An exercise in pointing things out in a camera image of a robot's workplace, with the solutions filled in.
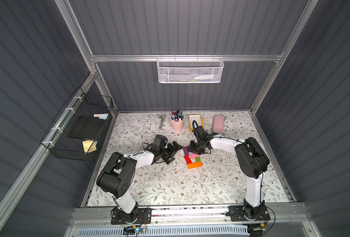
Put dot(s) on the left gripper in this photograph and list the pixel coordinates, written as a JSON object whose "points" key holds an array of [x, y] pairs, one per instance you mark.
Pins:
{"points": [[170, 150]]}

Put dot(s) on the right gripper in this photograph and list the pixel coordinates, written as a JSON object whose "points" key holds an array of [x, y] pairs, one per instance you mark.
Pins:
{"points": [[197, 146]]}

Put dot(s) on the pink wooden block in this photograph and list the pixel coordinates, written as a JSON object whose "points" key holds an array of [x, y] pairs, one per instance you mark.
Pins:
{"points": [[194, 156]]}

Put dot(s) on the purple wooden block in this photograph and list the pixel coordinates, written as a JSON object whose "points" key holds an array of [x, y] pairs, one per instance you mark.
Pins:
{"points": [[185, 150]]}

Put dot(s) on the red wooden block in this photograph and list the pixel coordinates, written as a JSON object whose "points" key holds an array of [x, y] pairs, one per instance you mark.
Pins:
{"points": [[188, 160]]}

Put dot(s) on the orange wooden block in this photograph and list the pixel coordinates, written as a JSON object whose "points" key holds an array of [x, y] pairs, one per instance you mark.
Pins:
{"points": [[194, 165]]}

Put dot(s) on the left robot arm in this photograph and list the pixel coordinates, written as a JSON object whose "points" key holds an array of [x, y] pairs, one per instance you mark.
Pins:
{"points": [[118, 174]]}

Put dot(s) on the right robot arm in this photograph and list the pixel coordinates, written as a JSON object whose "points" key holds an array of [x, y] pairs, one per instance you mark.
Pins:
{"points": [[252, 160]]}

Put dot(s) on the yellow tray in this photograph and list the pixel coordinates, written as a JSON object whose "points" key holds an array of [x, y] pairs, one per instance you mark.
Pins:
{"points": [[197, 118]]}

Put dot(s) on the pink pen cup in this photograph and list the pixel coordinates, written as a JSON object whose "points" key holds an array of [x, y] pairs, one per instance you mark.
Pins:
{"points": [[177, 122]]}

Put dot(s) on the pink case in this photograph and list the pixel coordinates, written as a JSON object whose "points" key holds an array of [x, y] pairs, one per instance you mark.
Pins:
{"points": [[218, 124]]}

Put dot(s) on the pink blue sticky notes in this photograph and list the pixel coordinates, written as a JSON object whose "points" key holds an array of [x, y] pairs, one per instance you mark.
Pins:
{"points": [[101, 116]]}

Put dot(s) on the white tube in basket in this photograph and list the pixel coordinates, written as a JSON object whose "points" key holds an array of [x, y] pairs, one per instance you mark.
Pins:
{"points": [[209, 77]]}

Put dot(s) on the yellow sticky notes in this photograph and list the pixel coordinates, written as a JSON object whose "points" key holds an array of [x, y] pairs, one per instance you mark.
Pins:
{"points": [[89, 146]]}

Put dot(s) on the black notebook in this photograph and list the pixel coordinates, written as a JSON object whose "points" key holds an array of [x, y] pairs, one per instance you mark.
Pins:
{"points": [[86, 128]]}

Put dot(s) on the small circuit board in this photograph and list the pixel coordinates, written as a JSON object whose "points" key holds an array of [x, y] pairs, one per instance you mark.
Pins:
{"points": [[134, 230]]}

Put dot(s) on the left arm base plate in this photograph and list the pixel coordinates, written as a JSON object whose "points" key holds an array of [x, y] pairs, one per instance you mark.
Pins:
{"points": [[136, 217]]}

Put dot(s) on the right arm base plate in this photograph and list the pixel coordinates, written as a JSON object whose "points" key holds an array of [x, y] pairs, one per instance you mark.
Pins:
{"points": [[248, 213]]}

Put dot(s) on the white wire basket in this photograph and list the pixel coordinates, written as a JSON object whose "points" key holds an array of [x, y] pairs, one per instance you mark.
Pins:
{"points": [[182, 69]]}

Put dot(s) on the black wire basket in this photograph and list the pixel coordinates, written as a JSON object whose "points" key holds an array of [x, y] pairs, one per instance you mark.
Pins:
{"points": [[85, 104]]}

